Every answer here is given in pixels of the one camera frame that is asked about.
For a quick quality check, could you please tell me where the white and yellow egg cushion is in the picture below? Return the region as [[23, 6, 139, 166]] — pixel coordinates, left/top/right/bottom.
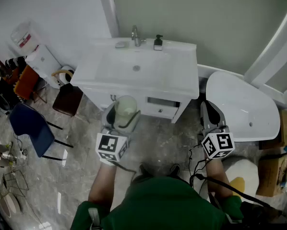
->
[[199, 155, 260, 201]]

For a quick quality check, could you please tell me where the green shirt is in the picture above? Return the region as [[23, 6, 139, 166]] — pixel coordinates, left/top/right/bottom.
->
[[70, 175, 245, 230]]

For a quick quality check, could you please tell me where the grey shoulder strap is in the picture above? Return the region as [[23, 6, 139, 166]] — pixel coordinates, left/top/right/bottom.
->
[[88, 207, 101, 230]]

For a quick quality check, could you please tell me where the orange chair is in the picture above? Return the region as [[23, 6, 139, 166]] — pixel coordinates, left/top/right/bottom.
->
[[13, 65, 48, 104]]

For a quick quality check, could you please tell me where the person's right forearm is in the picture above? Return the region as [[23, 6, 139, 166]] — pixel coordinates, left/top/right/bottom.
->
[[204, 158, 233, 199]]

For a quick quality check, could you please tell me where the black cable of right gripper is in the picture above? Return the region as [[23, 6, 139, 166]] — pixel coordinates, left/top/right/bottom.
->
[[188, 141, 280, 211]]

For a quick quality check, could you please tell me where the pink round bowl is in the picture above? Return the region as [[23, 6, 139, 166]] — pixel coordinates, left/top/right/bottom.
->
[[0, 190, 22, 218]]

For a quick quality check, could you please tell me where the black shoe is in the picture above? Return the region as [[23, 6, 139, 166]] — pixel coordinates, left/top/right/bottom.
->
[[138, 163, 154, 177], [168, 163, 181, 177]]

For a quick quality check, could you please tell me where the white bathtub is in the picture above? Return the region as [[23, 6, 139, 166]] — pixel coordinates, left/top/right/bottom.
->
[[205, 70, 281, 142]]

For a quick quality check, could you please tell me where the chrome faucet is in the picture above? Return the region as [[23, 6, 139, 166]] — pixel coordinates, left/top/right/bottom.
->
[[131, 24, 147, 47]]

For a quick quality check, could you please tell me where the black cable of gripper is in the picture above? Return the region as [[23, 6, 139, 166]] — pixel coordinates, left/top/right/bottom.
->
[[188, 141, 280, 211], [111, 161, 137, 177]]

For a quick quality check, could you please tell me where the dark brown chair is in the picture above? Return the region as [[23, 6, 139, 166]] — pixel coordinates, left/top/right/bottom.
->
[[52, 82, 84, 117]]

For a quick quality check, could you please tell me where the white sink vanity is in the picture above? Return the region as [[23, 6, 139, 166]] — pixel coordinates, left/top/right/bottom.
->
[[70, 37, 200, 124]]

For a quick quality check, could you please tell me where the black soap dispenser bottle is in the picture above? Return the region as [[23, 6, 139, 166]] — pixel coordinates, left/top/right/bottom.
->
[[154, 34, 164, 51]]

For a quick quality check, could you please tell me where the large open cardboard box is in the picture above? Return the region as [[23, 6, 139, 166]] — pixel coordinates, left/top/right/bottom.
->
[[256, 149, 287, 197]]

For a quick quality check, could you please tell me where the light green textured glass cup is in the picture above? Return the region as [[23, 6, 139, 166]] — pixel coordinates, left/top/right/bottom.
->
[[114, 95, 138, 127]]

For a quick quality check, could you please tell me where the wire basket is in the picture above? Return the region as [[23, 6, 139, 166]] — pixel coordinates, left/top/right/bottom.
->
[[0, 169, 29, 198]]

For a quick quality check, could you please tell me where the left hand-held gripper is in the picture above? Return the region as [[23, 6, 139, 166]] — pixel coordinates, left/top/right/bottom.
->
[[96, 101, 142, 162]]

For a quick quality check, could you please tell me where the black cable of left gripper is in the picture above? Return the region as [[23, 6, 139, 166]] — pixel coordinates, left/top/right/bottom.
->
[[111, 161, 137, 177]]

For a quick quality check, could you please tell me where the wooden hoop chair back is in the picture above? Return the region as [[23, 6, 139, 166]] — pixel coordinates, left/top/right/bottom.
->
[[51, 69, 74, 81]]

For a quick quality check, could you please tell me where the clear water bottle red label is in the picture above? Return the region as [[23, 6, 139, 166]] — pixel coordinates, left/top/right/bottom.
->
[[10, 20, 40, 55]]

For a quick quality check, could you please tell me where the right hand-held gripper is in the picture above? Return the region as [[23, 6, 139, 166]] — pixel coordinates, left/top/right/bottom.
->
[[200, 101, 235, 160]]

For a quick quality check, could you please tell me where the person's left forearm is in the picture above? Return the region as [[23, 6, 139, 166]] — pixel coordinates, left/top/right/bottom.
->
[[87, 159, 118, 211]]

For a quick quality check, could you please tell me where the blue chair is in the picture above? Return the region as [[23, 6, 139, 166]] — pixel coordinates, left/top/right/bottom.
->
[[9, 102, 74, 161]]

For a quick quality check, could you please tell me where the white round trash bin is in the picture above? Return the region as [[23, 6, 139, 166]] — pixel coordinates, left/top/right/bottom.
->
[[59, 65, 76, 85]]

